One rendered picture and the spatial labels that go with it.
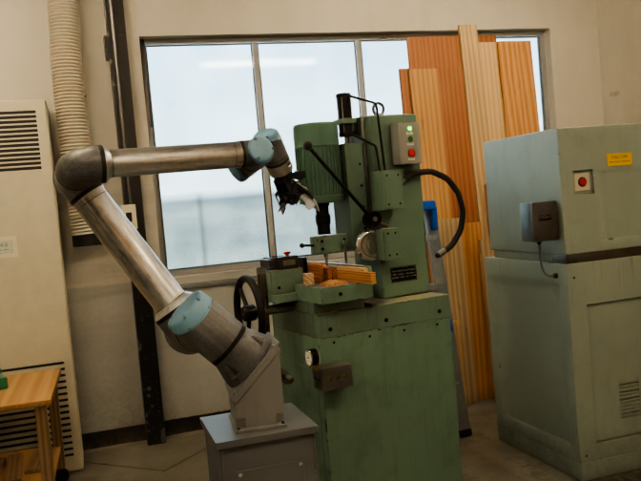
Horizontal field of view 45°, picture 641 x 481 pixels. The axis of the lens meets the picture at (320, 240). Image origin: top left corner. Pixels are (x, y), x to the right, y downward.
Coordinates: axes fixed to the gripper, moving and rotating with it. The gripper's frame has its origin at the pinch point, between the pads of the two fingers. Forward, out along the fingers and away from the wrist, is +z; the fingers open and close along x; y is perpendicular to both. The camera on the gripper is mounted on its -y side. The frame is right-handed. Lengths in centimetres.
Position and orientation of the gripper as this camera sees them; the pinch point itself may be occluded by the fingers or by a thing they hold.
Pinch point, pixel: (301, 212)
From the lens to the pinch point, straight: 292.4
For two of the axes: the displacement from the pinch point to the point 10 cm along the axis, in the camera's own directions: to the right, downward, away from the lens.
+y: -2.9, 6.4, -7.1
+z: 3.1, 7.6, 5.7
